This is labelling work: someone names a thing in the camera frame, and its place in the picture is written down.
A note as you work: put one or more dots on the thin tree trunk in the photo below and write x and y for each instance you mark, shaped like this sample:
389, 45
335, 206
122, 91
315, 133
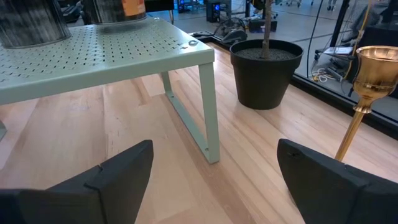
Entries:
267, 28

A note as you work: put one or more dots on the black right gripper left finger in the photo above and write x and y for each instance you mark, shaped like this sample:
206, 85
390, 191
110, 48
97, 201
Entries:
102, 193

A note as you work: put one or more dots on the green perforated metal shelf riser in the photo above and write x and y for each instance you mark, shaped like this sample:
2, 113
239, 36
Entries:
93, 62

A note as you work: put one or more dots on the black computer tower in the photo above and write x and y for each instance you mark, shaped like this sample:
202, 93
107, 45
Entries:
217, 11

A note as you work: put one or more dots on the large dark striped tin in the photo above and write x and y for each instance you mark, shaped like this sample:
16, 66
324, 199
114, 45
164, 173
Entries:
28, 21

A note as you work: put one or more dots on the small tin with orange label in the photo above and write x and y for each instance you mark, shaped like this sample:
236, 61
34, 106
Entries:
105, 12

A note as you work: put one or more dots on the brass candlestick holder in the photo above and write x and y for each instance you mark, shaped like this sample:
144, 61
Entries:
376, 71

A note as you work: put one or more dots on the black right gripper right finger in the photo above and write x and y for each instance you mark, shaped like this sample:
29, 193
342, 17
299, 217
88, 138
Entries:
335, 193

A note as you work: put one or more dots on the black plant pot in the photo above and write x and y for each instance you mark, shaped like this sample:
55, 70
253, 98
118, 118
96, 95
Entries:
264, 84

